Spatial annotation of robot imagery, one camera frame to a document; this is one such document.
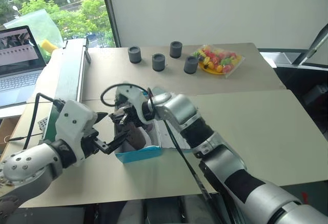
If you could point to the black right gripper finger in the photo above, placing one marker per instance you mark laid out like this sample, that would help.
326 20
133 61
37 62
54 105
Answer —
118 113
120 121

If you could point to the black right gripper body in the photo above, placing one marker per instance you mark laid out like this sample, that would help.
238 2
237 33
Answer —
133 115

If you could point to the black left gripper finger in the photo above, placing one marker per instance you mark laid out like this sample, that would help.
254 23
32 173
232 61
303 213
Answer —
116 142
101 117

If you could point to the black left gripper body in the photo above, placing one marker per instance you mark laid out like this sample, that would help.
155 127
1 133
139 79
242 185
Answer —
88 144

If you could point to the blue cardboard box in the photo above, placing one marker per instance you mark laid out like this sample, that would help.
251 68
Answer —
138 155

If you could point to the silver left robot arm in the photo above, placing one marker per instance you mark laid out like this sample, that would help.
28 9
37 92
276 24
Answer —
25 167

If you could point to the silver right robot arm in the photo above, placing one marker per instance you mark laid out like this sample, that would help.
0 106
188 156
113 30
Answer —
179 108

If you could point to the dark grey cylinder cup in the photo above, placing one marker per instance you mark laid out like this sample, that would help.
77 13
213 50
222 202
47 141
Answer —
158 63
191 66
176 50
134 55

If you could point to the yellow sponge block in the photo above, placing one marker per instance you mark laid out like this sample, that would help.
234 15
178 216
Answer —
48 45

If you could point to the silver laptop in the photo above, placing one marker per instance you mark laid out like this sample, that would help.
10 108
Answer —
18 80

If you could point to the clear bag of toy fruit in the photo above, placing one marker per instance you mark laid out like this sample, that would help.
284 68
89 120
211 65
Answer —
220 60

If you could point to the translucent green plastic bag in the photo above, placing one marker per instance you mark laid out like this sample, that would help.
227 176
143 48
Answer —
38 24

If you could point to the small red object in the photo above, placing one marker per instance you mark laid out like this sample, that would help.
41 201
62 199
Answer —
305 199

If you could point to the silver metal pole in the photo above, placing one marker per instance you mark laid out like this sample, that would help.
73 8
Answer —
315 47

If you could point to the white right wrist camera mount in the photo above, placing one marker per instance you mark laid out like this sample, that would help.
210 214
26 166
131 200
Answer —
133 94

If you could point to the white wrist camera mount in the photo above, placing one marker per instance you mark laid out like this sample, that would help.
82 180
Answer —
74 121
133 94

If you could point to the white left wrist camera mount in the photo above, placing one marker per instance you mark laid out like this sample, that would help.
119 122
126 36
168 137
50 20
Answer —
74 121

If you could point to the black window frame post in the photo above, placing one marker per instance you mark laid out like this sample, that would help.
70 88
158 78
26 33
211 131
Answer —
110 11

